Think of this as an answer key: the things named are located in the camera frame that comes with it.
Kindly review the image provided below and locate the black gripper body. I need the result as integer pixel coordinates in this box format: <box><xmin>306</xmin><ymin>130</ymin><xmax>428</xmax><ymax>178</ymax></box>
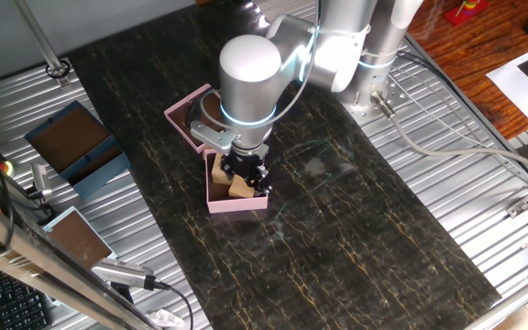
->
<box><xmin>225</xmin><ymin>153</ymin><xmax>270</xmax><ymax>178</ymax></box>

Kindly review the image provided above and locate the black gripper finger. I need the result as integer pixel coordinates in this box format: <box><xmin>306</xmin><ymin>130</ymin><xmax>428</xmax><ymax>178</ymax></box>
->
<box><xmin>220</xmin><ymin>159</ymin><xmax>237</xmax><ymax>182</ymax></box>
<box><xmin>253</xmin><ymin>167</ymin><xmax>273</xmax><ymax>197</ymax></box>

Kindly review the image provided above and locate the large wooden cube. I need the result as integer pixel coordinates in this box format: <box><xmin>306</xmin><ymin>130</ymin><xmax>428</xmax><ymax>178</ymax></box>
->
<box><xmin>211</xmin><ymin>153</ymin><xmax>234</xmax><ymax>186</ymax></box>
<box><xmin>227</xmin><ymin>176</ymin><xmax>257</xmax><ymax>200</ymax></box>

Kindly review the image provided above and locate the deep pink gift box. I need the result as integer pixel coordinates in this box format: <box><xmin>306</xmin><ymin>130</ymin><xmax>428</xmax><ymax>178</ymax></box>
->
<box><xmin>203</xmin><ymin>148</ymin><xmax>270</xmax><ymax>215</ymax></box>

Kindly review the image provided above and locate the shallow pink box lid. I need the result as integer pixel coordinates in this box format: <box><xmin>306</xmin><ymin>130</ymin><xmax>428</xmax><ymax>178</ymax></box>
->
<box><xmin>163</xmin><ymin>82</ymin><xmax>224</xmax><ymax>155</ymax></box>

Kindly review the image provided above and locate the dark blue cardboard box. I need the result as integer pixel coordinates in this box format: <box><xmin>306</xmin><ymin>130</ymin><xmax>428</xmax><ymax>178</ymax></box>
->
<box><xmin>60</xmin><ymin>145</ymin><xmax>133</xmax><ymax>202</ymax></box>
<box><xmin>24</xmin><ymin>100</ymin><xmax>114</xmax><ymax>175</ymax></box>

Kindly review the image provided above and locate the light blue cardboard box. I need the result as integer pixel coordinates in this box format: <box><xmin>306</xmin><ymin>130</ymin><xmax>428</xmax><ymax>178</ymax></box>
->
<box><xmin>42</xmin><ymin>205</ymin><xmax>118</xmax><ymax>271</ymax></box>

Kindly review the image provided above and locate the dark marble pattern mat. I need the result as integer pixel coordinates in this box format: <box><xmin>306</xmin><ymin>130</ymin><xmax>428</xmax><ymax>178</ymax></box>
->
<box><xmin>67</xmin><ymin>0</ymin><xmax>502</xmax><ymax>330</ymax></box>

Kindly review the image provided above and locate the crumpled white tissue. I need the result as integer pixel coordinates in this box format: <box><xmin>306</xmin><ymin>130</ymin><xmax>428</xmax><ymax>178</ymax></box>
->
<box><xmin>146</xmin><ymin>308</ymin><xmax>186</xmax><ymax>330</ymax></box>

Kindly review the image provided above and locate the metal pole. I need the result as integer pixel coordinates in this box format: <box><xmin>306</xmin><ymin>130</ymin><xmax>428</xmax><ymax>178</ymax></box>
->
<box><xmin>10</xmin><ymin>0</ymin><xmax>72</xmax><ymax>89</ymax></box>

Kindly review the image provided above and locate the black keyboard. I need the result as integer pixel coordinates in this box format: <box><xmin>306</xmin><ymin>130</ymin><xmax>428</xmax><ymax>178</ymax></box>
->
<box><xmin>0</xmin><ymin>263</ymin><xmax>53</xmax><ymax>330</ymax></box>

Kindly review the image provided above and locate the paper with marker print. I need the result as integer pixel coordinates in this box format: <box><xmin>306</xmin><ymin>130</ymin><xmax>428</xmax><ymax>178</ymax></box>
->
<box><xmin>485</xmin><ymin>44</ymin><xmax>528</xmax><ymax>123</ymax></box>

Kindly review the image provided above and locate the grey base cable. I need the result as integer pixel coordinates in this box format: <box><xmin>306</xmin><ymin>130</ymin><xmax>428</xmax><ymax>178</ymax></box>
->
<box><xmin>369</xmin><ymin>90</ymin><xmax>528</xmax><ymax>184</ymax></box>

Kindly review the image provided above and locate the silver camera on stand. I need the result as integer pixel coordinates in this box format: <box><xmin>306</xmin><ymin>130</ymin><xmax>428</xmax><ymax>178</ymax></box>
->
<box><xmin>90</xmin><ymin>257</ymin><xmax>159</xmax><ymax>306</ymax></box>

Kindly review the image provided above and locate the black camera cable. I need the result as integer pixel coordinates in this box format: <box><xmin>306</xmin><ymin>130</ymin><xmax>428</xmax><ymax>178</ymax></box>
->
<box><xmin>153</xmin><ymin>280</ymin><xmax>195</xmax><ymax>330</ymax></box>

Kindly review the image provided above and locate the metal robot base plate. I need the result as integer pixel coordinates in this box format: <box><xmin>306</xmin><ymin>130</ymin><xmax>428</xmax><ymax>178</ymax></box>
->
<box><xmin>336</xmin><ymin>57</ymin><xmax>412</xmax><ymax>127</ymax></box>

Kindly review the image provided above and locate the small silver side camera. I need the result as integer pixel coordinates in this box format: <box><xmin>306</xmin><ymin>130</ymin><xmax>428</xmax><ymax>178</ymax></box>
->
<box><xmin>24</xmin><ymin>162</ymin><xmax>57</xmax><ymax>216</ymax></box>

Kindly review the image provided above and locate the black ring clamp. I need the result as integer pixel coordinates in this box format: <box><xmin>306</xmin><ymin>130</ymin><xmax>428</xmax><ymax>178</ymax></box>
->
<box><xmin>45</xmin><ymin>58</ymin><xmax>72</xmax><ymax>80</ymax></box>

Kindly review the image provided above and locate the aluminium frame beam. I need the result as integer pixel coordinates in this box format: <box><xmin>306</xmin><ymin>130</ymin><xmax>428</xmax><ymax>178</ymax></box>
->
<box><xmin>0</xmin><ymin>190</ymin><xmax>160</xmax><ymax>330</ymax></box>

